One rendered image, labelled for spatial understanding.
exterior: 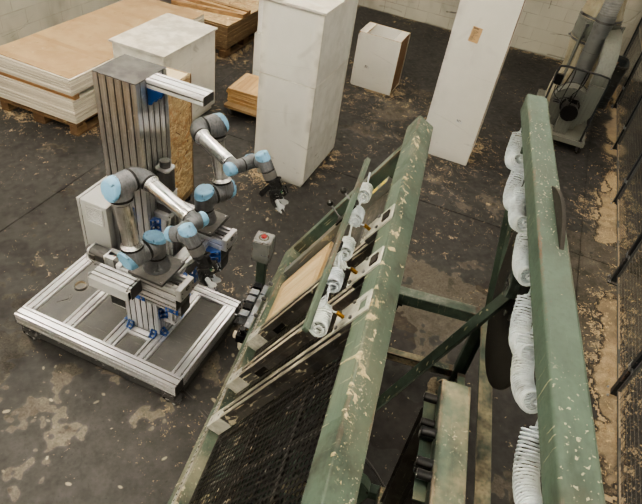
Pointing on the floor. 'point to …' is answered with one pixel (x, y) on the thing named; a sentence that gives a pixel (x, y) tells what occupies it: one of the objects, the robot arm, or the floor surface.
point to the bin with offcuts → (615, 79)
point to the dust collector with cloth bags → (584, 73)
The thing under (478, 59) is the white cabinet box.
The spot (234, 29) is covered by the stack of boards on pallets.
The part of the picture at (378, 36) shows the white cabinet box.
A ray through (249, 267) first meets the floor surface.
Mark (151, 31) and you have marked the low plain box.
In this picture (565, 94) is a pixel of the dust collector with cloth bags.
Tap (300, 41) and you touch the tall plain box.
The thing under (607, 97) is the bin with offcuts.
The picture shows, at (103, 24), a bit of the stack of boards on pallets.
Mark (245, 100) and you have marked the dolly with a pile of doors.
